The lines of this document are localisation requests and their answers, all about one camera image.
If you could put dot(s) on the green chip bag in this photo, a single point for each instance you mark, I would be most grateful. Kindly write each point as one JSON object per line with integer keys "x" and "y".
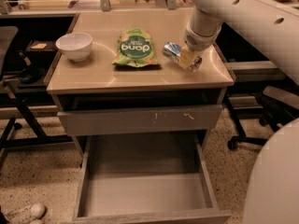
{"x": 135, "y": 49}

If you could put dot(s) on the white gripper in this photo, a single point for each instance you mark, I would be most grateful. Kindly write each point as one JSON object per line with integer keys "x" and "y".
{"x": 198, "y": 42}

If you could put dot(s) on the white bowl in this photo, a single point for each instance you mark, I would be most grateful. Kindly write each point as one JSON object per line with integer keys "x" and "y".
{"x": 75, "y": 46}

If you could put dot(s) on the top drawer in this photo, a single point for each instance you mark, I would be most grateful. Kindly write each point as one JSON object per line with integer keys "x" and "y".
{"x": 140, "y": 120}

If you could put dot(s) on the black round object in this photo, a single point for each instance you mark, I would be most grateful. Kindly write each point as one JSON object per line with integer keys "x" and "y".
{"x": 29, "y": 75}

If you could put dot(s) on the black chair left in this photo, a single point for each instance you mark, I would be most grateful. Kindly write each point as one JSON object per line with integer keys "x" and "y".
{"x": 7, "y": 35}

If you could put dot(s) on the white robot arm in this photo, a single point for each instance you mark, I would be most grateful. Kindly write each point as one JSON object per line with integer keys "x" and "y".
{"x": 272, "y": 28}

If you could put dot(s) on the black office chair right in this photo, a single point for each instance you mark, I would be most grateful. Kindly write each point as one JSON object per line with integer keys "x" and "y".
{"x": 277, "y": 106}

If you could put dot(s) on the open middle drawer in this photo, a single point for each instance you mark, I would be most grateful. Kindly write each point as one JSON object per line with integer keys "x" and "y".
{"x": 148, "y": 178}

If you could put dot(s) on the grey drawer cabinet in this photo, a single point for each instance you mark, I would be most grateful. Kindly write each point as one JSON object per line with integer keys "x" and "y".
{"x": 97, "y": 84}

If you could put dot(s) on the white sneaker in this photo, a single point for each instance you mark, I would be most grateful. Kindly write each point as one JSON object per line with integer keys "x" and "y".
{"x": 30, "y": 214}

